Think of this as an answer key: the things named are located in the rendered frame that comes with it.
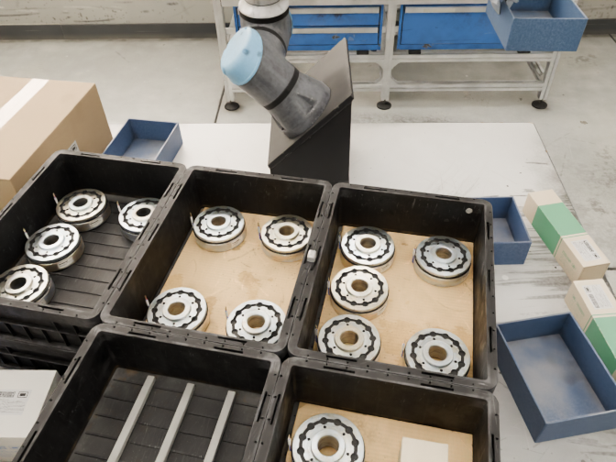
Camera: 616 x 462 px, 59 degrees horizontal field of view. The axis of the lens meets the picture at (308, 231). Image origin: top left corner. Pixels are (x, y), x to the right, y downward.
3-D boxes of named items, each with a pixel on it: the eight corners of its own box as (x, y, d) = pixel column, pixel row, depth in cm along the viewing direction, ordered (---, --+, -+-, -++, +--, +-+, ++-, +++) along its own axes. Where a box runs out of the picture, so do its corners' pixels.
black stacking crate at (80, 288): (75, 192, 125) (58, 150, 117) (197, 207, 120) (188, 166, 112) (-38, 334, 98) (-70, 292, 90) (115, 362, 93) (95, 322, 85)
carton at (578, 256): (522, 211, 133) (528, 192, 129) (544, 207, 134) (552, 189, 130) (574, 286, 116) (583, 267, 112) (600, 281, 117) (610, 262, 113)
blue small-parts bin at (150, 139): (134, 138, 159) (127, 117, 154) (183, 142, 157) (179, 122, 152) (104, 181, 145) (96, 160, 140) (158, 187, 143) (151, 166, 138)
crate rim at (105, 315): (191, 173, 114) (189, 163, 112) (333, 190, 109) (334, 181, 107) (99, 330, 86) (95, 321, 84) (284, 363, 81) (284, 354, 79)
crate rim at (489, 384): (334, 191, 109) (334, 181, 107) (489, 209, 104) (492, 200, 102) (285, 363, 81) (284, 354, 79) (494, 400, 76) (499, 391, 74)
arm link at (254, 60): (256, 115, 126) (209, 78, 120) (265, 80, 135) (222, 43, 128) (291, 87, 119) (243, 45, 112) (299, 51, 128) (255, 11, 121)
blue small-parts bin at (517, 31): (485, 11, 130) (491, -19, 125) (548, 11, 129) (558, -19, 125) (505, 50, 115) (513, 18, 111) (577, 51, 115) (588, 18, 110)
